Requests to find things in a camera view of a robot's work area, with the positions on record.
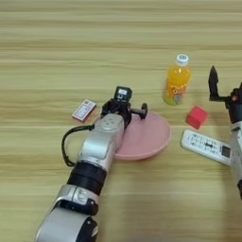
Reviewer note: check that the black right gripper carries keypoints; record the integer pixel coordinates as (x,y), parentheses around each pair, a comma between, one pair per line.
(235,105)

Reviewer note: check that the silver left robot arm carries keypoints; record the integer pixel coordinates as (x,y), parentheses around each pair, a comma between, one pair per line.
(91,157)

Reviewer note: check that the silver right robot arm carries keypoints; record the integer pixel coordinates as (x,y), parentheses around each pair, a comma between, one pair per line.
(237,151)

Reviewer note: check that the red cube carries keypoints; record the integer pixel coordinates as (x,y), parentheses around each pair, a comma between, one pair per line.
(196,117)

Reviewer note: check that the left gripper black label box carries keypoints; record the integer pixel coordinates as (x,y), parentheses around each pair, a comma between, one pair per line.
(123,94)

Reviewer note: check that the small pink card box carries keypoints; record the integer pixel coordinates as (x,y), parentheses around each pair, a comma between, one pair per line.
(83,111)

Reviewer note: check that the pink round plate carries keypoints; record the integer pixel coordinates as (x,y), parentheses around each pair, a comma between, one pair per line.
(148,138)

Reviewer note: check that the orange juice bottle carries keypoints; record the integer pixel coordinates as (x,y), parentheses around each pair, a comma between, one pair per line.
(176,85)

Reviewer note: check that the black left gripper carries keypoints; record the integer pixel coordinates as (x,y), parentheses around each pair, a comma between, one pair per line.
(121,108)

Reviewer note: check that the white remote control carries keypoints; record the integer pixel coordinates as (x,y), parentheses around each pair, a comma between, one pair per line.
(204,145)

